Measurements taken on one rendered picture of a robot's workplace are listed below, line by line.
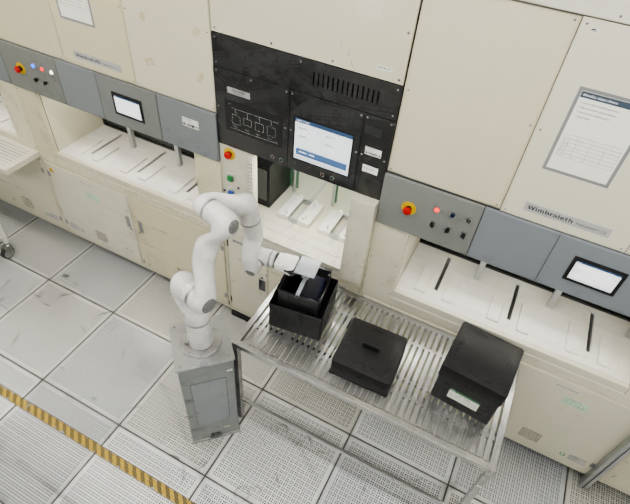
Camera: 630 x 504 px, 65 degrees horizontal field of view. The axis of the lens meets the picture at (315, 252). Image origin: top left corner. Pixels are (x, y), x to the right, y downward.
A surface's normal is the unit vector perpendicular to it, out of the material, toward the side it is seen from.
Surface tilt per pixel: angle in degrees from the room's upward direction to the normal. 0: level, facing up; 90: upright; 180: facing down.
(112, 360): 0
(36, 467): 0
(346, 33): 91
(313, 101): 90
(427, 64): 90
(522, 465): 0
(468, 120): 90
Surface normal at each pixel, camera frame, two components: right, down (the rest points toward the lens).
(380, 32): -0.44, 0.60
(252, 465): 0.07, -0.71
